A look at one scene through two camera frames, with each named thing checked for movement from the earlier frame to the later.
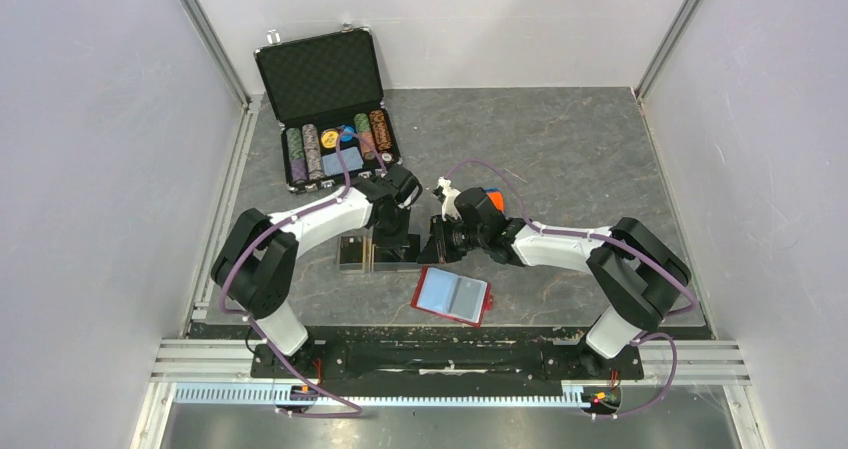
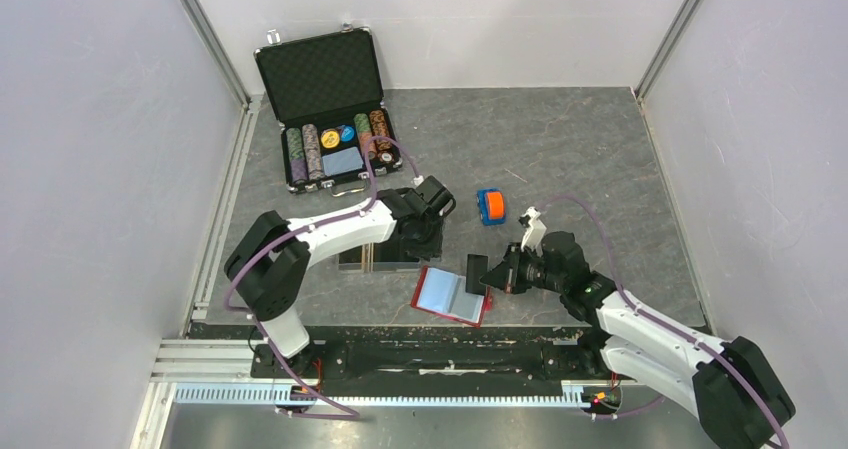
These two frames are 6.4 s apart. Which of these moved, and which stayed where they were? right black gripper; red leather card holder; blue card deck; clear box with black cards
Moved: right black gripper
Stayed: red leather card holder; blue card deck; clear box with black cards
